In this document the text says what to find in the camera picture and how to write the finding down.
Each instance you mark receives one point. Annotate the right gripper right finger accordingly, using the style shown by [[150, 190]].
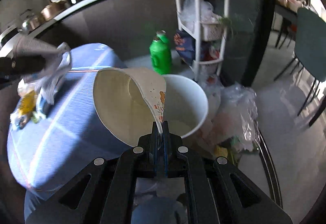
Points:
[[166, 146]]

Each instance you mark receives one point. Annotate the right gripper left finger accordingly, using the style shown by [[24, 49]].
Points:
[[153, 148]]

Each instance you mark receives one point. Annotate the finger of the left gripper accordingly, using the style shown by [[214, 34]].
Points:
[[22, 65]]

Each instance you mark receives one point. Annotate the clear plastic wrapper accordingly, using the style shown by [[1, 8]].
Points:
[[47, 80]]

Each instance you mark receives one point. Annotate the floral paper cup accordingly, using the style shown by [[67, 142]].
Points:
[[129, 102]]

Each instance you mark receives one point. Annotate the white trash bin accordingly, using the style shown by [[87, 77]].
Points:
[[186, 105]]

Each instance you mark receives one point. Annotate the yellow snack wrapper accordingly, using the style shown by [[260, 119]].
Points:
[[27, 103]]

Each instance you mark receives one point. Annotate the steel kettle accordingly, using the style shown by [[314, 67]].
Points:
[[31, 23]]

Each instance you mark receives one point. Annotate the clear plastic bag on floor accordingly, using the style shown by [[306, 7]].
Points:
[[231, 120]]

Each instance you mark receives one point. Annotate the blue plaid tablecloth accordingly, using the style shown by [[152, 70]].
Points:
[[44, 156]]

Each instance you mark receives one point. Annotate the green thermos front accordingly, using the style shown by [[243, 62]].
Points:
[[160, 55]]

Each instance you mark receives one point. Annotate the green thermos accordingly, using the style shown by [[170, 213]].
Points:
[[163, 36], [160, 55]]

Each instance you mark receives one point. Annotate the dark blue snack bag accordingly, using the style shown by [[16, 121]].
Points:
[[185, 46]]

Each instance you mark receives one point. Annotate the green thermos rear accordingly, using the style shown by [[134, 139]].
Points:
[[163, 36]]

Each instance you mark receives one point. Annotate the white storage rack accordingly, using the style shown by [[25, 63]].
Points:
[[205, 21]]

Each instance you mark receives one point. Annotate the teal dining chair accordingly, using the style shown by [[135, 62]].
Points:
[[309, 50]]

